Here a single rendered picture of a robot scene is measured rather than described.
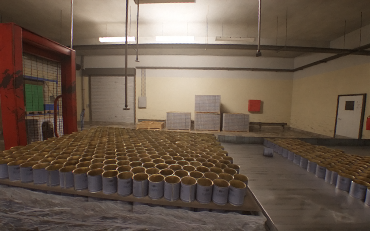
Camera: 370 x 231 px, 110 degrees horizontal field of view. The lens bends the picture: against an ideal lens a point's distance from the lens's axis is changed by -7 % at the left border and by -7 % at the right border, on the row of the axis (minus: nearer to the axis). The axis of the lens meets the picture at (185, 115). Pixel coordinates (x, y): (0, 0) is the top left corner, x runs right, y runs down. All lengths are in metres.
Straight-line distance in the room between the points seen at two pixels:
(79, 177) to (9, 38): 1.15
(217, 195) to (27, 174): 0.86
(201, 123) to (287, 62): 7.18
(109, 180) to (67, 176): 0.20
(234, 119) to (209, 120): 1.35
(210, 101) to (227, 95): 2.17
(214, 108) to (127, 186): 7.60
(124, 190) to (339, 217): 0.90
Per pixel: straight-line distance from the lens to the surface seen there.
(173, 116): 8.06
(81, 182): 0.80
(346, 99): 9.05
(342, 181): 1.16
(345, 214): 0.97
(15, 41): 1.59
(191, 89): 9.69
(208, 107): 8.04
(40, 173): 0.93
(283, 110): 11.49
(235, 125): 8.44
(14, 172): 1.03
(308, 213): 0.87
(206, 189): 0.64
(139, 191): 0.69
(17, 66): 1.55
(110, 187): 0.73
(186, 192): 0.65
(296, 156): 1.41
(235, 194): 0.68
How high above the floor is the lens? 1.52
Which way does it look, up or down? 5 degrees down
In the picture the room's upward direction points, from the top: 1 degrees clockwise
